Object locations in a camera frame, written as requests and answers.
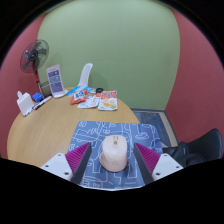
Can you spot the blue grey patterned mouse pad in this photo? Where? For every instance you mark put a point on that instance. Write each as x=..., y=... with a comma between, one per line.
x=100, y=130

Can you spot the black red marker pen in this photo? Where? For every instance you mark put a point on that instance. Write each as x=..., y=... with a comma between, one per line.
x=42, y=103

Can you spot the blue snack packet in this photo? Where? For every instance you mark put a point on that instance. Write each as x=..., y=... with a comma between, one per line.
x=86, y=88

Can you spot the blue white sign stand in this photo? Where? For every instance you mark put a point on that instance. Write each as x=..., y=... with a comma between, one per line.
x=56, y=80

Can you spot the small black round lid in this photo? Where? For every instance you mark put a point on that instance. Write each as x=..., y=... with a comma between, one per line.
x=99, y=90

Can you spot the red yellow snack packet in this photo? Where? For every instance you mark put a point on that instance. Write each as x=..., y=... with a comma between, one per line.
x=108, y=100

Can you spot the black standing fan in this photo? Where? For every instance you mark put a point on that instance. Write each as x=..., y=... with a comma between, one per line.
x=34, y=56

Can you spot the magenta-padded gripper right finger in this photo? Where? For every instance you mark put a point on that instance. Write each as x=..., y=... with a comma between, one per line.
x=165, y=165

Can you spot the black office chair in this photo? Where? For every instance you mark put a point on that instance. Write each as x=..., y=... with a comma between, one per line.
x=200, y=146

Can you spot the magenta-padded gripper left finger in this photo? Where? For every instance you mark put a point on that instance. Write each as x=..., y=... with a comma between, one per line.
x=58, y=165

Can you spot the small blue box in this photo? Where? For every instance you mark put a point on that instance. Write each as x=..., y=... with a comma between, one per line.
x=37, y=97

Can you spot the white tissue box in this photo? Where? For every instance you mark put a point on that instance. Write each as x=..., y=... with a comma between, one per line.
x=25, y=104

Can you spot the white snack packet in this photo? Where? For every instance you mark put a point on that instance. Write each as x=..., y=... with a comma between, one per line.
x=88, y=103

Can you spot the black white marker pen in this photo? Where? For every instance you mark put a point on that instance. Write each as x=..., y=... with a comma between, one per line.
x=29, y=111

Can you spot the orange snack packet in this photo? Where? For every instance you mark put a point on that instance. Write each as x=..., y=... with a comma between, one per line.
x=78, y=96

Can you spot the cream pink computer mouse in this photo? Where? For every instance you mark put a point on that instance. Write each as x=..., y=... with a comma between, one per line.
x=113, y=155

